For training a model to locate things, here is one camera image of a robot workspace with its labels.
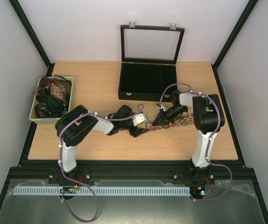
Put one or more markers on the brown patterned tie over basket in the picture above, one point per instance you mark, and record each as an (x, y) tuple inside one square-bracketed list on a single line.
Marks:
[(52, 89)]

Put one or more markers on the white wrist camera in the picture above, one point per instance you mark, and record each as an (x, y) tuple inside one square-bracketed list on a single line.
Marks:
[(139, 119), (161, 107)]

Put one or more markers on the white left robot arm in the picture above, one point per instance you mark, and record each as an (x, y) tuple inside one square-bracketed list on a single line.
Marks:
[(72, 129)]

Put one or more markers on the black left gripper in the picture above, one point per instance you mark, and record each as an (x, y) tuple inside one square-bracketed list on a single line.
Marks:
[(137, 132)]

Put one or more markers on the dark ties in basket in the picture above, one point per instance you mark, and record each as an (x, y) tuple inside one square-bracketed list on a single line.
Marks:
[(52, 102)]

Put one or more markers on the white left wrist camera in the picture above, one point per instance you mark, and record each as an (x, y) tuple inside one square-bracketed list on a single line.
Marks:
[(139, 119)]

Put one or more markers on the light blue slotted cable duct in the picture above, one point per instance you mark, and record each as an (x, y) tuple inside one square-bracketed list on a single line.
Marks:
[(101, 191)]

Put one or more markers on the black compartment display box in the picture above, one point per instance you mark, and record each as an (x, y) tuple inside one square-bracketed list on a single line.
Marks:
[(148, 61)]

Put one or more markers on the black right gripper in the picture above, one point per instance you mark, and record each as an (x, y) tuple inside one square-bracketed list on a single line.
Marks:
[(164, 114)]

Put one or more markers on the patterned paisley tie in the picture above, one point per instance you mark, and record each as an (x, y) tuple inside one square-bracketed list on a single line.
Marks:
[(184, 120)]

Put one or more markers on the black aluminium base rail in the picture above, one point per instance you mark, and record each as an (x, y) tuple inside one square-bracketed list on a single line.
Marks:
[(165, 171)]

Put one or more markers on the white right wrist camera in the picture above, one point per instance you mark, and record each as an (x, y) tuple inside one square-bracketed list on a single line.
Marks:
[(161, 107)]

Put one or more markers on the pale green perforated basket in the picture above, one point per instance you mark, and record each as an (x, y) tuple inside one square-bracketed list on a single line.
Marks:
[(52, 100)]

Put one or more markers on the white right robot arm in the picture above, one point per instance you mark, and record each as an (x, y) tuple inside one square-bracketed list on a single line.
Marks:
[(208, 119)]

